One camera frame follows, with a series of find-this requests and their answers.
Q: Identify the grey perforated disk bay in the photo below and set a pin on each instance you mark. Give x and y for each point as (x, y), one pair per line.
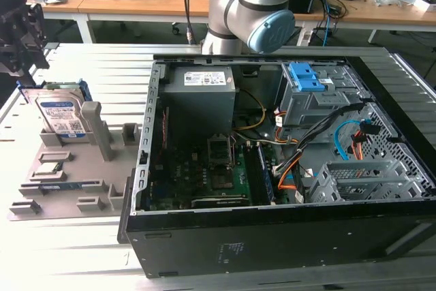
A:
(357, 168)

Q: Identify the black graphics card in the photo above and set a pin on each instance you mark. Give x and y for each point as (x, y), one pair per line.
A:
(221, 201)

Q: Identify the grey metal disk bay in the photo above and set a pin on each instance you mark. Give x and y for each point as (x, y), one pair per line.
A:
(306, 107)

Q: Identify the black open PC case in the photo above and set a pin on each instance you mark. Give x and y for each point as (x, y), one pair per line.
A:
(272, 243)

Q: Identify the blue empty disk carrier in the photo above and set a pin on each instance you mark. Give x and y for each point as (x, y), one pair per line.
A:
(303, 76)

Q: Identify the grey power supply unit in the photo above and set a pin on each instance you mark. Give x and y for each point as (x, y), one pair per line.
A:
(197, 107)

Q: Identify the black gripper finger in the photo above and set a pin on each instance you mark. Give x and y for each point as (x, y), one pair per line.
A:
(10, 52)
(35, 32)

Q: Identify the small white box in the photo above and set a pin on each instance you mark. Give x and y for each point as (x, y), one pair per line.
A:
(425, 3)

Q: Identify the grey parts rack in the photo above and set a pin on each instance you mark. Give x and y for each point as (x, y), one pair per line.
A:
(85, 175)

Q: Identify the CPU socket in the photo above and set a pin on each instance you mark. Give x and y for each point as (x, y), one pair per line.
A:
(219, 151)

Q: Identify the installed RAM stick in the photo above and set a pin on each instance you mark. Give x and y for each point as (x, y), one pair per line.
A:
(266, 175)

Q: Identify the loose RAM stick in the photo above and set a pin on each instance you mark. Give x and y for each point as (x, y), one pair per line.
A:
(58, 186)

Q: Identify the CPU chip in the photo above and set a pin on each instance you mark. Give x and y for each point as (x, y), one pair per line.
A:
(47, 168)

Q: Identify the green motherboard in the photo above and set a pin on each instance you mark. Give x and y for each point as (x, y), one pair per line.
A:
(184, 175)

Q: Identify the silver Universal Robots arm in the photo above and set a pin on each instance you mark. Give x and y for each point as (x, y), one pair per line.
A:
(231, 11)

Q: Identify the wooden desk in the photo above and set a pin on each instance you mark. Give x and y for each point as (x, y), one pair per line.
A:
(64, 6)
(136, 3)

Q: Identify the black chair caster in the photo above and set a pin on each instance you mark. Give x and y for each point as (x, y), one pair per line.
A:
(175, 28)

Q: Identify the hard disk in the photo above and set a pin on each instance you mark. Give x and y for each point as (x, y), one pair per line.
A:
(61, 114)

